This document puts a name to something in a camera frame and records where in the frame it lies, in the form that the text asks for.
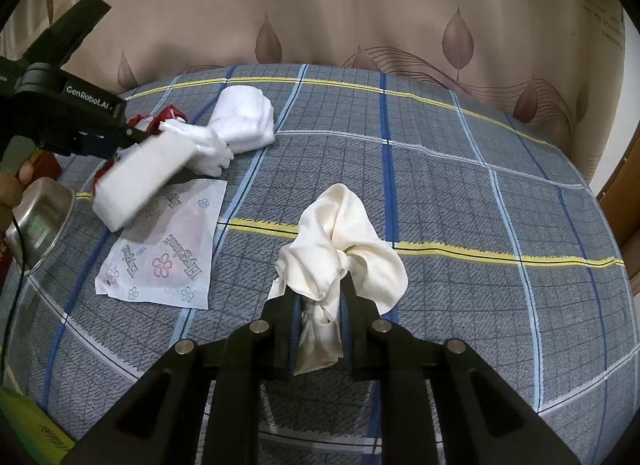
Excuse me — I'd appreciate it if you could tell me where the beige leaf printed curtain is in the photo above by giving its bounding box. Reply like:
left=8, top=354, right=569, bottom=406
left=0, top=0, right=626, bottom=186

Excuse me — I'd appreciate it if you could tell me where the white towel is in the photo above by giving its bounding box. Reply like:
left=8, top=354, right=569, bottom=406
left=207, top=86, right=276, bottom=154

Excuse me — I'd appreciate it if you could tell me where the grey plaid bedsheet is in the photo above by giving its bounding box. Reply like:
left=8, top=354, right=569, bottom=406
left=0, top=62, right=626, bottom=465

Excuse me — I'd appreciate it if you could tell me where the flower printed paper napkin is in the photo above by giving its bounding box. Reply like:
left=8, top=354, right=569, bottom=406
left=95, top=178, right=226, bottom=310

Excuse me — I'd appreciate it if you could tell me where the white foam block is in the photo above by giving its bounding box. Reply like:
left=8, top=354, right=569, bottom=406
left=92, top=134, right=198, bottom=232

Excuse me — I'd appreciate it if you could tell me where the green box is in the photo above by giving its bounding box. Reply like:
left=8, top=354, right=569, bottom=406
left=0, top=385, right=76, bottom=465

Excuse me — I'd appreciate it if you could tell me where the cream satin cloth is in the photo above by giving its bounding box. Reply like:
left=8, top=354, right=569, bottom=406
left=267, top=184, right=408, bottom=376

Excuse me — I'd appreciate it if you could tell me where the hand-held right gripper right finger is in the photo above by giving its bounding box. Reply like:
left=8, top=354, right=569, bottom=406
left=341, top=277, right=583, bottom=465

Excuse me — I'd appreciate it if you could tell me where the brown wooden door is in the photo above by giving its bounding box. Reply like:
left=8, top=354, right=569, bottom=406
left=590, top=130, right=640, bottom=296

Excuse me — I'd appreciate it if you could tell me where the red white sock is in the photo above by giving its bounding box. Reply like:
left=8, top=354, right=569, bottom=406
left=95, top=104, right=188, bottom=186

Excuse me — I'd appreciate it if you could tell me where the steel bowl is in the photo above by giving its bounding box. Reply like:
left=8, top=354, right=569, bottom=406
left=5, top=178, right=78, bottom=273

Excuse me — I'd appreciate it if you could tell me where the person's left hand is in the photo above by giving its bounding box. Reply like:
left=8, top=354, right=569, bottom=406
left=0, top=161, right=36, bottom=218

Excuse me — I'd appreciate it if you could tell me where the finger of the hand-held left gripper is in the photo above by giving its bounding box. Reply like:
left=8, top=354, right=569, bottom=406
left=112, top=124, right=161, bottom=152

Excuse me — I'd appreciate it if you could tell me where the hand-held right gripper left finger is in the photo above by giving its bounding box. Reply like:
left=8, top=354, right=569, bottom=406
left=65, top=294, right=304, bottom=465

